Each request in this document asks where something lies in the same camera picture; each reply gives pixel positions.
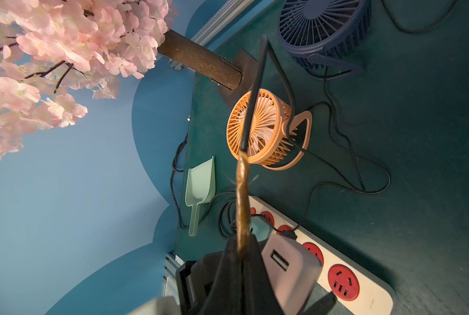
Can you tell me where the pink cherry blossom tree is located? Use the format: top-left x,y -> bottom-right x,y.
0,0 -> 267,166

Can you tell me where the pink usb adapter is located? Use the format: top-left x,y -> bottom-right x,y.
262,234 -> 322,314

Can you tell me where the orange fan black cable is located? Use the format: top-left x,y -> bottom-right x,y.
249,43 -> 392,233

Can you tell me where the beige red power strip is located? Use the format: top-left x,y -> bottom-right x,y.
249,196 -> 394,314

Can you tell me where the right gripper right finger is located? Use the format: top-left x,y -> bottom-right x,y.
242,236 -> 283,314

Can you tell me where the left navy desk fan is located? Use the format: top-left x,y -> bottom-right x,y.
278,0 -> 371,81

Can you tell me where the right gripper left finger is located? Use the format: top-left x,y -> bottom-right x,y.
202,238 -> 244,314

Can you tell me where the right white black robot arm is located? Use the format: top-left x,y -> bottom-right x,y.
131,236 -> 284,314

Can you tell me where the navy fan black cable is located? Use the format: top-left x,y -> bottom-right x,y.
379,0 -> 460,35

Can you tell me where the aluminium rail frame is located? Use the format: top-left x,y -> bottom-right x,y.
167,0 -> 259,72

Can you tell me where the orange desk fan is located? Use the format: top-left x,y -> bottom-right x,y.
247,89 -> 313,171

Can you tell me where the mint green plastic scoop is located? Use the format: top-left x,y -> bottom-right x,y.
185,156 -> 216,237

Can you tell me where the power strip black cord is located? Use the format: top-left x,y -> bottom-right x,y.
169,131 -> 239,239

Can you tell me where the mint green usb adapter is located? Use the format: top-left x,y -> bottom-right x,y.
250,217 -> 273,242

